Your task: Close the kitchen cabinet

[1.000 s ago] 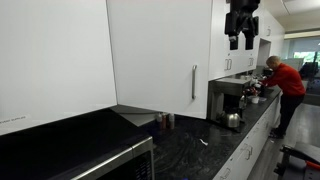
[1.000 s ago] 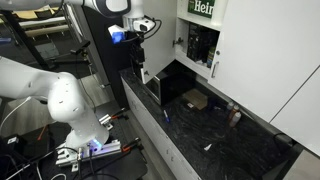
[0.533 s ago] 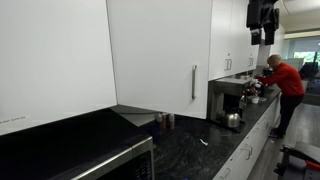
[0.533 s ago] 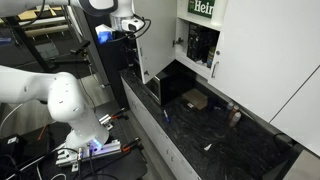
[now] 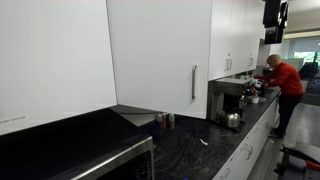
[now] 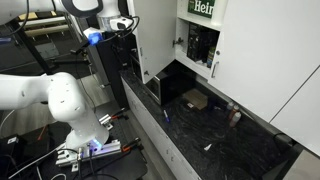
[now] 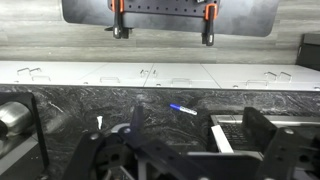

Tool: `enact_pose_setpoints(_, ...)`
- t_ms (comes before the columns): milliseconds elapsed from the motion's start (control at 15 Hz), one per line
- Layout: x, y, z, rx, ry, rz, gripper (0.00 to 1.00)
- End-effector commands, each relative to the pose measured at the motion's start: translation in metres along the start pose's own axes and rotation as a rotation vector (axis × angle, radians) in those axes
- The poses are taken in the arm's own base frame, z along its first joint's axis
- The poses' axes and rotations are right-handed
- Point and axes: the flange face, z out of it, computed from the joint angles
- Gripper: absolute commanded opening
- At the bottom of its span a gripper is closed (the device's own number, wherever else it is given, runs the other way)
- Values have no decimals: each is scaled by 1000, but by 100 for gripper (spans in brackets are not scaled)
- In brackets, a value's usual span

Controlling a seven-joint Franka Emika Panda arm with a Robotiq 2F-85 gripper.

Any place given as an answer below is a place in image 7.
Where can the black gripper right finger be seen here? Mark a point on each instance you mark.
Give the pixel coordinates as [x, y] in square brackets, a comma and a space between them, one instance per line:
[286, 153]

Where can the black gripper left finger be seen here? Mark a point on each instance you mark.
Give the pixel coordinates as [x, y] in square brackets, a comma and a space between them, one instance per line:
[100, 156]

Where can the white cabinet door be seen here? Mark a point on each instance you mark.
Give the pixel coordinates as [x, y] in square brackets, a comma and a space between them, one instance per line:
[221, 140]

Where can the white lower cabinet row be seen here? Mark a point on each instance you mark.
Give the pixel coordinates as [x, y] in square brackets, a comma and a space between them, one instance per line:
[160, 75]

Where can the white paper scrap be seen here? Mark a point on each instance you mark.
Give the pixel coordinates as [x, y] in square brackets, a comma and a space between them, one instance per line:
[99, 121]

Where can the black stainless microwave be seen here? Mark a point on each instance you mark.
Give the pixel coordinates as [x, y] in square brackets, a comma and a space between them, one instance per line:
[236, 133]

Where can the stainless coffee machine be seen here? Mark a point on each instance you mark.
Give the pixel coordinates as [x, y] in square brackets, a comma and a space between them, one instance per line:
[36, 133]

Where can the blue marker pen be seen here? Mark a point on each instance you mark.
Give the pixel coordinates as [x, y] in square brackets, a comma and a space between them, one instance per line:
[181, 108]

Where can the steel coffee kettle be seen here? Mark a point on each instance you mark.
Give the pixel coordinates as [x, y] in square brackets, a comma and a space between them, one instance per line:
[13, 118]

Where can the black box on floor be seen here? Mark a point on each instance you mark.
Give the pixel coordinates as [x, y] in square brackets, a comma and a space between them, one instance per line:
[310, 50]

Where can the orange black clamp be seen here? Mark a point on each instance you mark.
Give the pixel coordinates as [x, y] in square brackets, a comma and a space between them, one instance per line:
[210, 26]
[117, 20]

